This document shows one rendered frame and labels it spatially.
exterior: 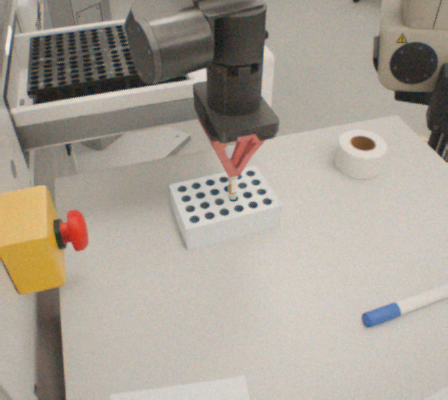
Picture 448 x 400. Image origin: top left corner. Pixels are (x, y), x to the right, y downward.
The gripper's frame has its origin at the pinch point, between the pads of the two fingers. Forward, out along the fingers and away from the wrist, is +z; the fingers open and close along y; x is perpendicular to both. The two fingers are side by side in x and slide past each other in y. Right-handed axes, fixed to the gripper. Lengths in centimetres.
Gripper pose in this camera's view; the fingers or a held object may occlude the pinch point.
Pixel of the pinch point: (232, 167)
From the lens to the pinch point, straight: 54.4
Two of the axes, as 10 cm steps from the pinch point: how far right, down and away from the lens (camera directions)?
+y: 3.2, 6.2, -7.2
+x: 9.5, -2.1, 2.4
